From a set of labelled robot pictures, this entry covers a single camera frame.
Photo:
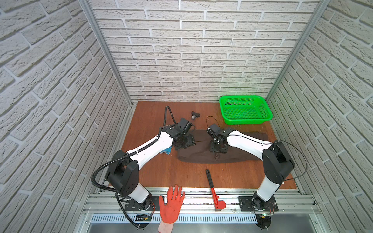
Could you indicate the green plastic basket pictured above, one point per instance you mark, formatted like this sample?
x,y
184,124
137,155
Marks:
x,y
244,109

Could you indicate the red black pipe wrench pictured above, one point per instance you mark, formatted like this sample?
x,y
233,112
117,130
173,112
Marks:
x,y
219,204

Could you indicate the grey blue work glove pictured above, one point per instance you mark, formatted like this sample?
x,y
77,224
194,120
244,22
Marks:
x,y
167,151

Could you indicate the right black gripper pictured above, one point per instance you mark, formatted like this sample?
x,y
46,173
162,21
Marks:
x,y
212,148

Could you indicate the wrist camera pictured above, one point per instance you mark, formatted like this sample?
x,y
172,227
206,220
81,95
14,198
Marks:
x,y
184,125
214,130

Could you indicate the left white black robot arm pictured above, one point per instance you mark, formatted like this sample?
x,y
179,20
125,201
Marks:
x,y
123,175

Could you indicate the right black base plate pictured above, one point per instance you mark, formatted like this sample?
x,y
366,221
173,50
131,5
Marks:
x,y
251,204

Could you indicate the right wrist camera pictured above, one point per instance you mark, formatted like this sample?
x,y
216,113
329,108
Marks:
x,y
214,130

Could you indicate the aluminium mounting rail frame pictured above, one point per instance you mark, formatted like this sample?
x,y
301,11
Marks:
x,y
198,207

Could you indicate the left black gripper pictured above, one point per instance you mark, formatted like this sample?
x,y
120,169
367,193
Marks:
x,y
183,141

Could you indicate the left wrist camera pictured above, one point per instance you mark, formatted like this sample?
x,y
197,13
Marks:
x,y
184,125

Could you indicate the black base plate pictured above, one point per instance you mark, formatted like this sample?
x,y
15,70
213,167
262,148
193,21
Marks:
x,y
149,204
251,204

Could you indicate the brown trousers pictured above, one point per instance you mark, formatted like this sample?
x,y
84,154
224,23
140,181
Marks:
x,y
207,151

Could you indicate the small black clamp part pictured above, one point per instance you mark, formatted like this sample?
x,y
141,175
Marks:
x,y
194,115

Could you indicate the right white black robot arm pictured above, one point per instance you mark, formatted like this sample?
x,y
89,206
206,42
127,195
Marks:
x,y
277,162

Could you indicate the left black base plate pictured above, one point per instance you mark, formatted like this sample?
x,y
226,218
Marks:
x,y
149,204

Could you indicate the red work glove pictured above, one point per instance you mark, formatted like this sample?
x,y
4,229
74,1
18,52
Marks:
x,y
170,210

